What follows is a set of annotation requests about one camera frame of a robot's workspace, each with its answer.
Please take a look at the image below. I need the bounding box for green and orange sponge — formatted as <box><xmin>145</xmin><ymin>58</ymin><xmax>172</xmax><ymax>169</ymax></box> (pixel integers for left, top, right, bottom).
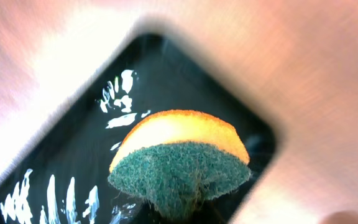
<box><xmin>108</xmin><ymin>110</ymin><xmax>252</xmax><ymax>221</ymax></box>

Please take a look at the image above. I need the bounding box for black rectangular water tray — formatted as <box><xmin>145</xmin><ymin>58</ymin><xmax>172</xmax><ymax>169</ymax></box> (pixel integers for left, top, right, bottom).
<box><xmin>0</xmin><ymin>34</ymin><xmax>276</xmax><ymax>223</ymax></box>

